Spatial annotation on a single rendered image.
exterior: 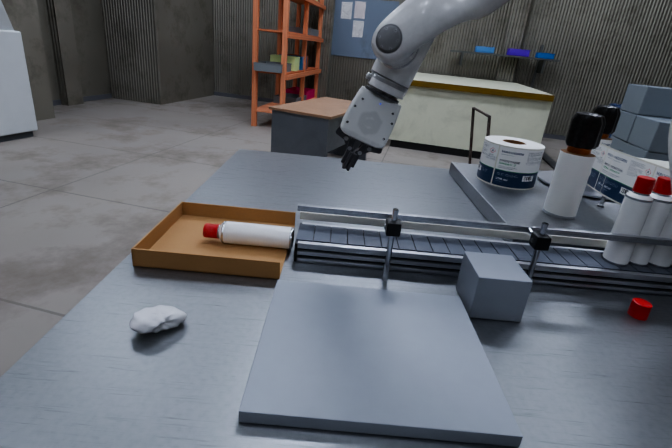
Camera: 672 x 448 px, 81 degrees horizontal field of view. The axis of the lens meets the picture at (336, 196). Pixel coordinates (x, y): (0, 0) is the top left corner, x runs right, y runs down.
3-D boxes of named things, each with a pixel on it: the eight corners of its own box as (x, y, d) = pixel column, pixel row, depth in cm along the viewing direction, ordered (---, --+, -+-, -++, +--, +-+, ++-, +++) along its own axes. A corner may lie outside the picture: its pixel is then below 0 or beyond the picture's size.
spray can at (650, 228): (630, 254, 96) (663, 174, 89) (652, 265, 91) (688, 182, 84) (615, 256, 94) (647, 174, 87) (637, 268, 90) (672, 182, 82)
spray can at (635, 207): (620, 257, 94) (652, 175, 87) (632, 268, 89) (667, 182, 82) (597, 254, 95) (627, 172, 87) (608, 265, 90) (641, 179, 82)
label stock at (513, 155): (475, 182, 140) (484, 142, 135) (476, 169, 158) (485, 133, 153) (536, 194, 134) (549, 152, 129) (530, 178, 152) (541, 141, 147)
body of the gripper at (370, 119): (362, 79, 76) (337, 131, 79) (409, 102, 77) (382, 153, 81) (361, 76, 83) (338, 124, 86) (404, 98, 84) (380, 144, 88)
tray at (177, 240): (294, 225, 105) (295, 212, 104) (279, 279, 81) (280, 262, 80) (182, 215, 105) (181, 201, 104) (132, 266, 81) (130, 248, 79)
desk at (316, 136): (368, 160, 492) (375, 104, 468) (324, 188, 381) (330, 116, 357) (320, 150, 515) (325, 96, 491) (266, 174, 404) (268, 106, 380)
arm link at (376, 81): (370, 70, 75) (362, 84, 76) (411, 90, 76) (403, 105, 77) (367, 67, 82) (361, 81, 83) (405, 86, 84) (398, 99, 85)
